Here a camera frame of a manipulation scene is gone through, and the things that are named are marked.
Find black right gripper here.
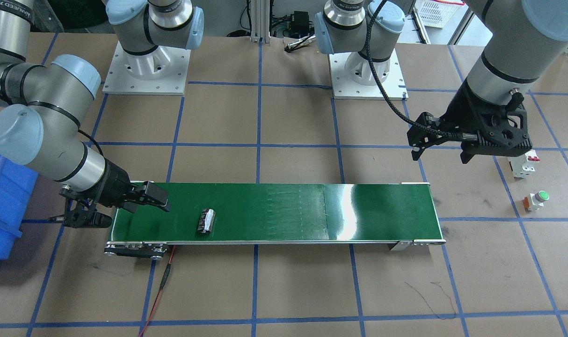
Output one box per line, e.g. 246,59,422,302
59,160,171,228

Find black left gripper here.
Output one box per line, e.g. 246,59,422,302
407,81,532,163

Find dark brown cylindrical capacitor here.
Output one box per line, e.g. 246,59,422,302
197,208,216,234

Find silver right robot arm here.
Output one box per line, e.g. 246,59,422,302
0,0,204,228

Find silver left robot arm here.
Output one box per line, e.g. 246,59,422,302
313,0,568,164

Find white green circuit breaker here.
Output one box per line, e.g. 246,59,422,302
507,149,540,178

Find green conveyor belt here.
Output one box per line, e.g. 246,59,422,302
104,182,446,259

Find white plastic basket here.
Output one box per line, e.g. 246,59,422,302
415,0,466,28

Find blue plastic bin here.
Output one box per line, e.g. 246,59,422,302
0,155,38,260

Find black power supply box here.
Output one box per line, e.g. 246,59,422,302
290,11,310,36

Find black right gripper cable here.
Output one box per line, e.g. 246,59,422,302
76,129,104,157

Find green push button switch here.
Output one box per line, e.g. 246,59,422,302
522,190,549,212

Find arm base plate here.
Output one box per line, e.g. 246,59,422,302
328,49,408,101
102,43,191,96

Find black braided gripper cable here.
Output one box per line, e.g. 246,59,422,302
365,0,479,139

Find aluminium frame post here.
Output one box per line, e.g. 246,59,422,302
249,0,271,44

